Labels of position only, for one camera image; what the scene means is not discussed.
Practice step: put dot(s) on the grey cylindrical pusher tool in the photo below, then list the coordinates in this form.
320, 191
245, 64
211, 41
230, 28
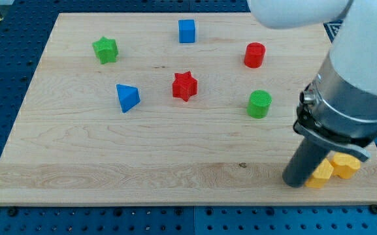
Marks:
303, 163

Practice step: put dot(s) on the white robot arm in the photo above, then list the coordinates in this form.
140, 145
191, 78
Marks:
337, 111

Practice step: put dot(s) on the red star block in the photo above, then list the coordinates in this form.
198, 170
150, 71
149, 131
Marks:
184, 86

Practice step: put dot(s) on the green star block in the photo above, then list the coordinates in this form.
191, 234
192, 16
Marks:
105, 50

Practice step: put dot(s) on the yellow pentagon block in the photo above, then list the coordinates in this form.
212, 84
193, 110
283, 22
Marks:
320, 176

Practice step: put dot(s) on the yellow heart block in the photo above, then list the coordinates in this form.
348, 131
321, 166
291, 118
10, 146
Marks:
344, 166

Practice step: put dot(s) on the green cylinder block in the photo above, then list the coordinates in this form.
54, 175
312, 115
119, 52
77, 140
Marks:
258, 104

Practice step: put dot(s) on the red cylinder block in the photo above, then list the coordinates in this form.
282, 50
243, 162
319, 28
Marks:
254, 55

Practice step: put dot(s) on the blue cube block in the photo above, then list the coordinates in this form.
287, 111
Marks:
187, 31

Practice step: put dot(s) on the wooden board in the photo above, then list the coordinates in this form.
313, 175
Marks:
71, 144

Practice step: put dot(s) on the blue triangle block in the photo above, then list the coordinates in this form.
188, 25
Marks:
128, 97

